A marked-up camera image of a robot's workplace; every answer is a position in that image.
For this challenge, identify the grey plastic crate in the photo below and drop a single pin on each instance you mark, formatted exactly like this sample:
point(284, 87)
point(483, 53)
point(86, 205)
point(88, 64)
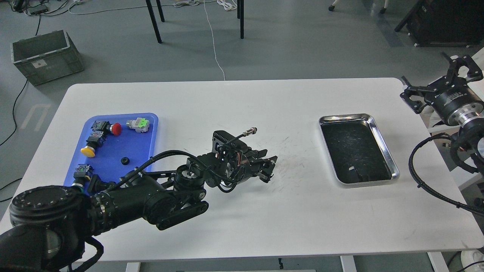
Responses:
point(46, 57)

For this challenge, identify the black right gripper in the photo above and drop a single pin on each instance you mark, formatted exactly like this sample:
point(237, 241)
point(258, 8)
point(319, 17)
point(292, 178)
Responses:
point(457, 102)

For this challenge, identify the green push button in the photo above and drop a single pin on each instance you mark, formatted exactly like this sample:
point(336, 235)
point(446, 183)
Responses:
point(82, 175)

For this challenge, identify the silver metal tray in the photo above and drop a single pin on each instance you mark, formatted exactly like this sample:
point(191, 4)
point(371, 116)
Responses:
point(358, 152)

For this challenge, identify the blue plastic tray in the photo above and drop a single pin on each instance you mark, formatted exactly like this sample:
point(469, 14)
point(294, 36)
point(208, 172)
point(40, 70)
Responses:
point(138, 147)

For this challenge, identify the grey connector with green cap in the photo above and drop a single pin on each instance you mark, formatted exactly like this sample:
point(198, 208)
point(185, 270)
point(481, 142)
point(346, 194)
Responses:
point(139, 125)

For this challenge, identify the yellow push button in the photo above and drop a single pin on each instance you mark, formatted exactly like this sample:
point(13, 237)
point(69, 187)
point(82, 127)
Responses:
point(95, 140)

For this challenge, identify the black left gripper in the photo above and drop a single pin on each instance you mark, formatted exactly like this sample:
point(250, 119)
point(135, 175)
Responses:
point(235, 162)

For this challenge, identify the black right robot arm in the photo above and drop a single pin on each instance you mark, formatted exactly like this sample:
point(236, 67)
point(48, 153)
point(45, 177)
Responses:
point(466, 148)

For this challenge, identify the red mushroom push button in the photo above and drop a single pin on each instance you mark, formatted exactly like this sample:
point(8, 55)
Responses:
point(107, 128)

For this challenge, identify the black equipment case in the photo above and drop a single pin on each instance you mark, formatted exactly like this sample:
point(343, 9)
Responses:
point(445, 22)

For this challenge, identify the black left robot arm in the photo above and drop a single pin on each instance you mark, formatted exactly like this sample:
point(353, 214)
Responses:
point(52, 224)

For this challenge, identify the black table leg pair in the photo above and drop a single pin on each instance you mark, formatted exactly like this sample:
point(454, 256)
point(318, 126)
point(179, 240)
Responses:
point(240, 16)

